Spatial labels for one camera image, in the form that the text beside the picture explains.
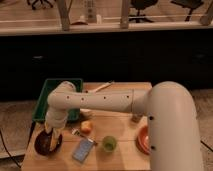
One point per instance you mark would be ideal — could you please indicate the black office chair left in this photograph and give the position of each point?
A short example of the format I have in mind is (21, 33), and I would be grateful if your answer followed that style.
(43, 3)

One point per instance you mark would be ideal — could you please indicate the wooden spatula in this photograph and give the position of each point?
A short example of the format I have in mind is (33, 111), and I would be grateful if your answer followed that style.
(102, 86)

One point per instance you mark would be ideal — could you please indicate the small silver utensil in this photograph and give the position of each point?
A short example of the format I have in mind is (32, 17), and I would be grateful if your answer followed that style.
(76, 132)

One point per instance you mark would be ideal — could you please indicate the orange red plate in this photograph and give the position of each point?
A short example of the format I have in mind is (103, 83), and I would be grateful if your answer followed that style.
(142, 140)

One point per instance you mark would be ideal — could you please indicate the green plastic tray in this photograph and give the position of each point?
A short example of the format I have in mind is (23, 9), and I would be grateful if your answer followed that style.
(48, 86)

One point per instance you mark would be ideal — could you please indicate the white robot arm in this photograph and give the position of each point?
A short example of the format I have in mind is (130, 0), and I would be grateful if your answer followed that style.
(173, 130)

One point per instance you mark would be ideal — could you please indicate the small green cup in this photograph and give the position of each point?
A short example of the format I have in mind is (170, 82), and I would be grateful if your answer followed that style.
(109, 143)

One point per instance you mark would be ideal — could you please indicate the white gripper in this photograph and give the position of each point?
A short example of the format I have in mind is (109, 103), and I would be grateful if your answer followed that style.
(54, 120)

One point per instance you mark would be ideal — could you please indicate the dark purple bowl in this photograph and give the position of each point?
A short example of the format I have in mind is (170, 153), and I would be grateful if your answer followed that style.
(43, 142)

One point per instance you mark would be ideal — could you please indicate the blue rectangular sponge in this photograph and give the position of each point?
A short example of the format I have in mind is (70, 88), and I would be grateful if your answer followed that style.
(83, 149)

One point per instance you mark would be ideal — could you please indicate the black office chair right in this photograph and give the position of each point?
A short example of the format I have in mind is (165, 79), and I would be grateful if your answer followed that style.
(190, 4)

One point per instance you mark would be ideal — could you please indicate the dark brown cup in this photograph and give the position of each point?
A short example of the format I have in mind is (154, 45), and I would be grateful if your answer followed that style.
(136, 118)

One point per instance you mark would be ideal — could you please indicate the orange round fruit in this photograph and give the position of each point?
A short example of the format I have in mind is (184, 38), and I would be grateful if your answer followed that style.
(86, 127)

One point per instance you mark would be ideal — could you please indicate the black office chair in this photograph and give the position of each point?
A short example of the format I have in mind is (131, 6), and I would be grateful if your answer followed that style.
(141, 5)
(190, 4)
(43, 3)

